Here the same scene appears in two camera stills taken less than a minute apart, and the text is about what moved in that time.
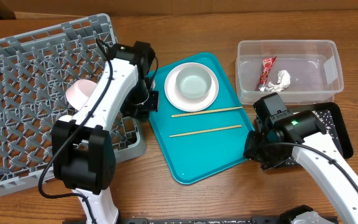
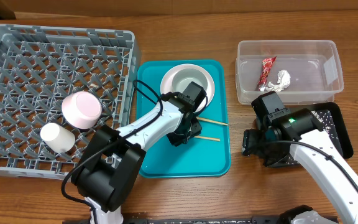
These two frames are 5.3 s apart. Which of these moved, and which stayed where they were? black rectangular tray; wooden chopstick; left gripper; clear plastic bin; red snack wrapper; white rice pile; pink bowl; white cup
Moved: pink bowl; left gripper; white cup; wooden chopstick
Stayed: clear plastic bin; white rice pile; black rectangular tray; red snack wrapper
